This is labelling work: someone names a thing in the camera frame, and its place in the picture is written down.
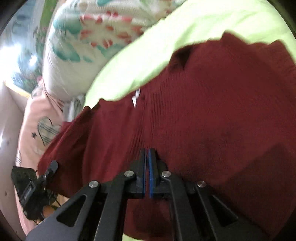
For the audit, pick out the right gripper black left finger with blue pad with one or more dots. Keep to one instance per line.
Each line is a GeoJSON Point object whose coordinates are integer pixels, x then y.
{"type": "Point", "coordinates": [97, 211]}

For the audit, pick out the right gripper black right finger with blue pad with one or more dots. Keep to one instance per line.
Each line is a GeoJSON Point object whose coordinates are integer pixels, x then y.
{"type": "Point", "coordinates": [196, 211]}

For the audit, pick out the dark red knit sweater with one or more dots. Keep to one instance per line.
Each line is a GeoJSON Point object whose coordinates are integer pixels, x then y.
{"type": "Point", "coordinates": [222, 112]}

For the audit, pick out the pink heart pattern pillow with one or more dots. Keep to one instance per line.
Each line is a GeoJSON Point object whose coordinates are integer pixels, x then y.
{"type": "Point", "coordinates": [42, 121]}

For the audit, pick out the grey folded cloth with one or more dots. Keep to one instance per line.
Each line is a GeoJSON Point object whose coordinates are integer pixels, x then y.
{"type": "Point", "coordinates": [73, 107]}

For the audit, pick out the framed landscape painting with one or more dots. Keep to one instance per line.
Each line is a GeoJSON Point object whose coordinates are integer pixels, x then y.
{"type": "Point", "coordinates": [23, 39]}

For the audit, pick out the light green bed sheet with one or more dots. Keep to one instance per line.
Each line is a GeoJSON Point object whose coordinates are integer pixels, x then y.
{"type": "Point", "coordinates": [192, 23]}

